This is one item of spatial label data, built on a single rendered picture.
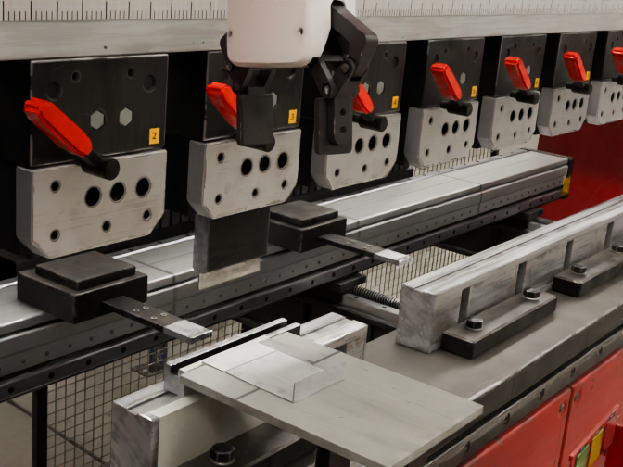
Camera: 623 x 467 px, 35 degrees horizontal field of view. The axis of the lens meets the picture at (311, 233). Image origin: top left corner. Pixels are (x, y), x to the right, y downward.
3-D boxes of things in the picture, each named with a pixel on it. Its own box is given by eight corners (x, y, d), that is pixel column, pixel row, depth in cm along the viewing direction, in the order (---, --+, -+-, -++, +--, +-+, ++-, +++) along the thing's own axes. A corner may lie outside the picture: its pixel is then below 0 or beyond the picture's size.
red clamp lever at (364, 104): (358, 69, 105) (389, 122, 112) (326, 64, 107) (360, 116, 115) (350, 83, 104) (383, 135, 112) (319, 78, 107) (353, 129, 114)
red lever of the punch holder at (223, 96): (231, 81, 89) (278, 141, 97) (198, 74, 92) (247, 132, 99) (222, 97, 89) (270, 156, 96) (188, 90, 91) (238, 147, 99)
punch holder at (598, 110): (594, 126, 174) (611, 31, 170) (550, 118, 179) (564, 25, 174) (626, 119, 186) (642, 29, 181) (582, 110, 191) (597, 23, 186)
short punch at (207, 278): (205, 293, 105) (209, 206, 103) (191, 287, 106) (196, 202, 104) (265, 272, 113) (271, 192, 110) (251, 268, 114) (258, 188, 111)
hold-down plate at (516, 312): (471, 360, 146) (474, 341, 145) (438, 349, 149) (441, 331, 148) (555, 311, 169) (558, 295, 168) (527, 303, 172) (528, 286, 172)
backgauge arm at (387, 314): (413, 390, 166) (424, 312, 162) (146, 287, 202) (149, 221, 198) (438, 376, 172) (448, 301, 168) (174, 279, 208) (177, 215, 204)
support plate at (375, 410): (388, 477, 89) (389, 467, 89) (179, 383, 104) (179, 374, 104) (482, 413, 103) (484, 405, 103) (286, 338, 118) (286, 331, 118)
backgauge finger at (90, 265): (163, 364, 110) (165, 322, 108) (16, 299, 124) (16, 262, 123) (235, 336, 119) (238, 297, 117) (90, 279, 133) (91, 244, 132)
